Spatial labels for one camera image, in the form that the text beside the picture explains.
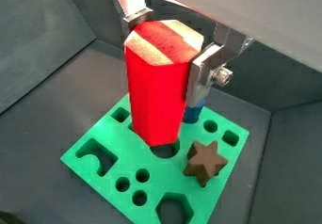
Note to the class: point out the brown star block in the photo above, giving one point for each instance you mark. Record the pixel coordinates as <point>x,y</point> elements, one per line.
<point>205,163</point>

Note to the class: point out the red hexagon prism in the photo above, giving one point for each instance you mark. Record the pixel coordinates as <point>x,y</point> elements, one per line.
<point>158,51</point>

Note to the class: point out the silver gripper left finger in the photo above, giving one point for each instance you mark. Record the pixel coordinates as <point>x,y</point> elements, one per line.
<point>134,12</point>

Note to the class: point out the green shape sorter board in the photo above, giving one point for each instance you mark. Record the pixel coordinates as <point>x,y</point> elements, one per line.
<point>117,164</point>

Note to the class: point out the blue cylinder block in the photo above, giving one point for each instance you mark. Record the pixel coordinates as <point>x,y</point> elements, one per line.
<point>193,112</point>

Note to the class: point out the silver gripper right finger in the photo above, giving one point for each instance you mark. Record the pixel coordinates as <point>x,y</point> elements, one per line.
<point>207,66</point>

